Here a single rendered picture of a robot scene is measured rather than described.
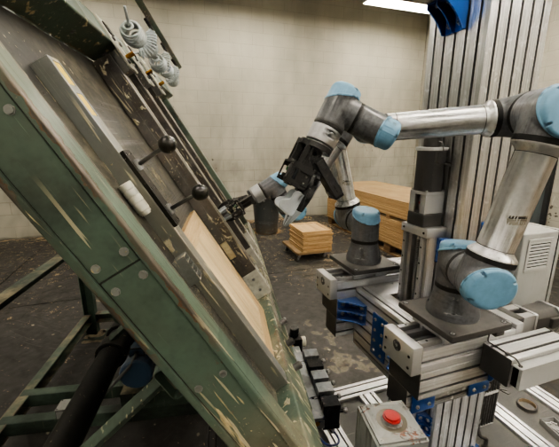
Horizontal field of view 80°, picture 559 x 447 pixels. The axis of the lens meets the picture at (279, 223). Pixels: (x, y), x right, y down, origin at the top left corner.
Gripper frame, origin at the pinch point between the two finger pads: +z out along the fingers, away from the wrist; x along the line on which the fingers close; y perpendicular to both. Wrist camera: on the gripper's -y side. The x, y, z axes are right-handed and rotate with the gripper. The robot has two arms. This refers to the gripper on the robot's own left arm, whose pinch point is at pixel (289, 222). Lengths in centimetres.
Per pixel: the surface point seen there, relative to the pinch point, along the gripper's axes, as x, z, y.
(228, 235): -54, 19, -2
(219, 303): -0.7, 25.9, 6.7
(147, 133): -58, -4, 41
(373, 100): -564, -269, -287
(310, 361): -22, 44, -42
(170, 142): 2.5, -4.7, 32.8
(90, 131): -4.2, 0.8, 47.7
